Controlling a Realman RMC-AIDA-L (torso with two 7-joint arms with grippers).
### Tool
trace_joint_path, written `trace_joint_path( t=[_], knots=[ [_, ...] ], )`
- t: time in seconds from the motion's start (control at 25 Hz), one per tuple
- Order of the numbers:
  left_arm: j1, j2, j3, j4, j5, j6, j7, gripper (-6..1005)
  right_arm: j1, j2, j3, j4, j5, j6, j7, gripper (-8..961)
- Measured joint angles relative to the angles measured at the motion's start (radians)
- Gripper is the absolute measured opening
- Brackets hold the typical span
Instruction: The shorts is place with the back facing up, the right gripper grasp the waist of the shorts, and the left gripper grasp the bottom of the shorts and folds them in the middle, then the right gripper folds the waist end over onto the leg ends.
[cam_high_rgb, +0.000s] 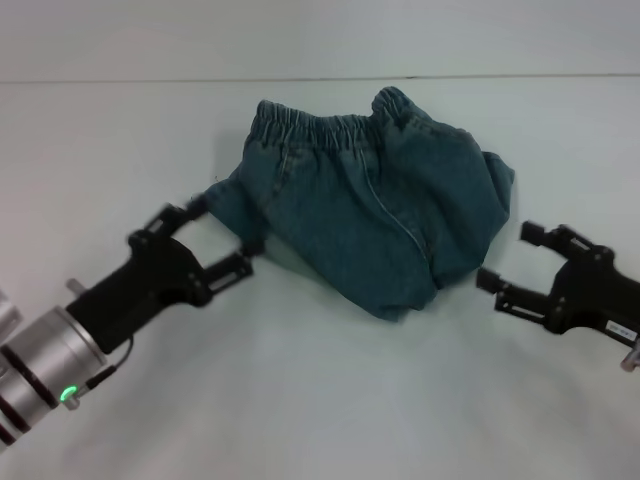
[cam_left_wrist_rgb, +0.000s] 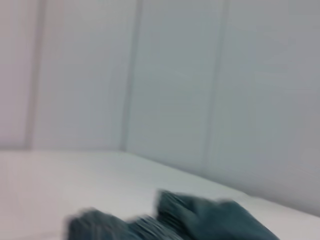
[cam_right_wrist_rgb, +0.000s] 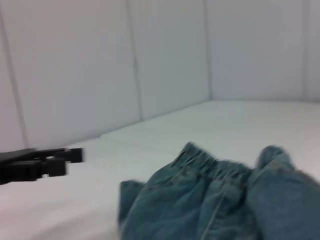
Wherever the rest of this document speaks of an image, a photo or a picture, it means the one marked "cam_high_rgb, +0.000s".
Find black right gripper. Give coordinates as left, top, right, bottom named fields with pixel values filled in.
left=476, top=219, right=640, bottom=347

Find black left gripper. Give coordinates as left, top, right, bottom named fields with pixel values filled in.
left=64, top=197, right=267, bottom=355

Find blue denim shorts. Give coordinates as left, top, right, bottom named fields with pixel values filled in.
left=202, top=85, right=517, bottom=326

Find thin dark gripper cable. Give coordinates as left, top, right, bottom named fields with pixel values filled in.
left=82, top=337, right=134, bottom=392

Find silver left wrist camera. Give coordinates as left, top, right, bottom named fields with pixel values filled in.
left=0, top=287, right=25, bottom=344

